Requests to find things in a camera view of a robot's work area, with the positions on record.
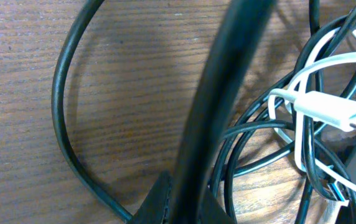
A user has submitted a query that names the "white cable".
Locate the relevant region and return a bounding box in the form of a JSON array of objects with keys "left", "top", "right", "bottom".
[{"left": 267, "top": 21, "right": 356, "bottom": 215}]

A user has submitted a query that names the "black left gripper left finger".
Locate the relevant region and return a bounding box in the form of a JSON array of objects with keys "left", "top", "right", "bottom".
[{"left": 128, "top": 171, "right": 172, "bottom": 224}]

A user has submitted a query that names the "black cable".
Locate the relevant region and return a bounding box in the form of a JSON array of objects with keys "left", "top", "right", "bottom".
[{"left": 50, "top": 0, "right": 356, "bottom": 224}]

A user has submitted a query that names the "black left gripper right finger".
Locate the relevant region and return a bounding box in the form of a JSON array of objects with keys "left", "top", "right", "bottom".
[{"left": 199, "top": 187, "right": 234, "bottom": 224}]

